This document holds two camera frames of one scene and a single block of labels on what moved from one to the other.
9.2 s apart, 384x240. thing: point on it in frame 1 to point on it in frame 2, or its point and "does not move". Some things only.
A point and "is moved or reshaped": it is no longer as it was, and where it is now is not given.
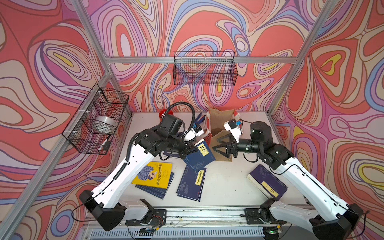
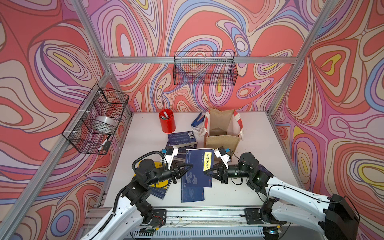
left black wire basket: [92, 128] does not move
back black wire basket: [205, 68] does not move
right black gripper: [228, 147] to [220, 171]
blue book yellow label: [191, 185] is moved or reshaped
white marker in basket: [101, 146] does not move
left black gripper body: [179, 146] to [164, 175]
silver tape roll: [104, 124] does not move
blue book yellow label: [200, 157] is moved or reshaped
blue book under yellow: [158, 192] does not move
